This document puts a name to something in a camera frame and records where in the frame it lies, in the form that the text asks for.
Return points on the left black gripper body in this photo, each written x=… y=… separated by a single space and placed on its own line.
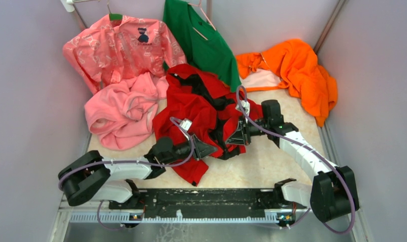
x=183 y=150

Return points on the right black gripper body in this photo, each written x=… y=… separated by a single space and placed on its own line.
x=254 y=131

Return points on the red jacket black lining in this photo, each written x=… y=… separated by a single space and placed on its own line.
x=207 y=102

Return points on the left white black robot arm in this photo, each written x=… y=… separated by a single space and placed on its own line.
x=92 y=177

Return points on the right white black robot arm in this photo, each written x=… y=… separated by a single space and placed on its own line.
x=333 y=191

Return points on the pink patterned bear jacket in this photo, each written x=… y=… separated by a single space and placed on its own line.
x=112 y=50

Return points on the plain pink garment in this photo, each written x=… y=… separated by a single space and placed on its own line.
x=121 y=114

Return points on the orange garment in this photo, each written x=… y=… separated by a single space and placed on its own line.
x=291 y=65

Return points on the green shirt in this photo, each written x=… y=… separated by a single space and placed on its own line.
x=203 y=46

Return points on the pink clothes hanger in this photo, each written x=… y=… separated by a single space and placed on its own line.
x=203 y=16

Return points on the green clothes hanger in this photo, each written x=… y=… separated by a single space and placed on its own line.
x=113 y=16

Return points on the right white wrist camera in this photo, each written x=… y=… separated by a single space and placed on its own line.
x=245 y=106

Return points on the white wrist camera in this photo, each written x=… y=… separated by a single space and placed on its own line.
x=185 y=125
x=245 y=106

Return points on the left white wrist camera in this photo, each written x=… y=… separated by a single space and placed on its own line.
x=185 y=125

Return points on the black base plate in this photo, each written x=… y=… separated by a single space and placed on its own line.
x=205 y=203

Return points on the white toothed cable strip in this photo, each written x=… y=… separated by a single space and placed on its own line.
x=129 y=217

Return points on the metal corner post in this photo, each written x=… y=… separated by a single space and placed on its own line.
x=329 y=25

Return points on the white rail bracket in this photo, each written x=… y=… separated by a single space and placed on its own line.
x=69 y=5

